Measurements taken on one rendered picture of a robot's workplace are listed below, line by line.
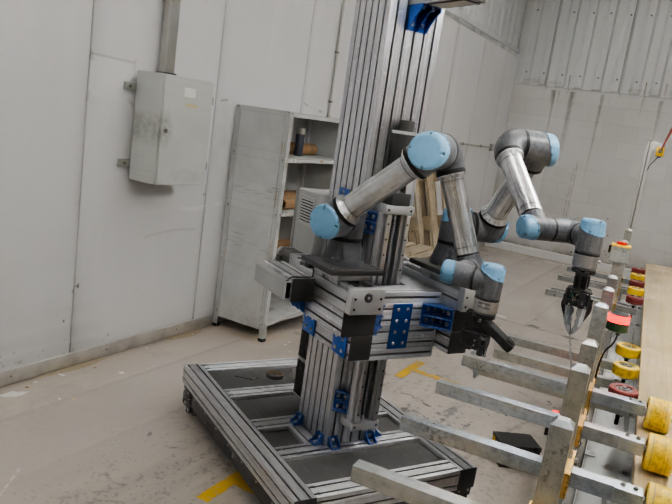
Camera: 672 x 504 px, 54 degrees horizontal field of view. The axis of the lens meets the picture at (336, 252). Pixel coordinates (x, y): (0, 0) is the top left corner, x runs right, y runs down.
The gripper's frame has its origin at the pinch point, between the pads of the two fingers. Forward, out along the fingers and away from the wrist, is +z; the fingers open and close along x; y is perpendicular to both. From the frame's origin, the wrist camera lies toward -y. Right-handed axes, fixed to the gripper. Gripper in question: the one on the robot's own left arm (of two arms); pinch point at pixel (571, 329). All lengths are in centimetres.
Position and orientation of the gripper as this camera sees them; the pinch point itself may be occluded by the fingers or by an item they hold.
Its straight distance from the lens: 223.4
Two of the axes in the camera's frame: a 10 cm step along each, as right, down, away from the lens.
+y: -4.3, 0.9, -9.0
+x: 8.9, 2.0, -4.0
